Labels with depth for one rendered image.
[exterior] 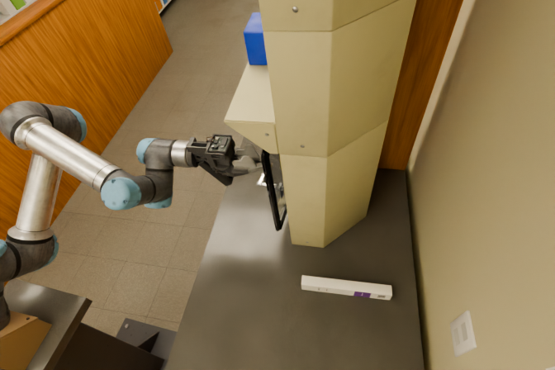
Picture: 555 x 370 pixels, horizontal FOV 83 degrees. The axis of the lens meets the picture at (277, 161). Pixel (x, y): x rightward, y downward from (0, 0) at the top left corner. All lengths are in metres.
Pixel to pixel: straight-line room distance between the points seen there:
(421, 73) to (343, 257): 0.62
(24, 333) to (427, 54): 1.39
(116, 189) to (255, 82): 0.41
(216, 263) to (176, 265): 1.16
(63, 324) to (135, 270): 1.14
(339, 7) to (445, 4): 0.46
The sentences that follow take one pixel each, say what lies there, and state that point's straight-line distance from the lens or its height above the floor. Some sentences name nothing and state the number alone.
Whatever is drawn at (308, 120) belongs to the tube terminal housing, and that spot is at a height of 1.52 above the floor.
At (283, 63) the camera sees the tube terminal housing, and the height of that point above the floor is 1.65.
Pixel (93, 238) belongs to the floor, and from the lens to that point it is 2.69.
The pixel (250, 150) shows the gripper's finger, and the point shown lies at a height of 1.35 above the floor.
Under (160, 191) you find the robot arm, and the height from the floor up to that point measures 1.30.
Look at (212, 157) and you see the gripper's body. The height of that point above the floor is 1.36.
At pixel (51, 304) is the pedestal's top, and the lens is 1.36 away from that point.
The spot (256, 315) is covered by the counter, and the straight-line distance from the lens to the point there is 1.06.
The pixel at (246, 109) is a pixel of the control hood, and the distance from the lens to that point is 0.71.
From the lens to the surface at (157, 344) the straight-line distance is 2.16.
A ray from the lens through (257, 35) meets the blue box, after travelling 0.80.
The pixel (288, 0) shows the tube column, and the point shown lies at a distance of 0.52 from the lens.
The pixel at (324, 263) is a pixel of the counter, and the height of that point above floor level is 0.94.
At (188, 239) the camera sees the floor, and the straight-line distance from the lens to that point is 2.34.
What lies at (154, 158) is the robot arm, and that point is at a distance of 0.92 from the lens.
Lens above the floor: 1.96
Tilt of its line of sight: 50 degrees down
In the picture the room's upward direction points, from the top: 8 degrees counter-clockwise
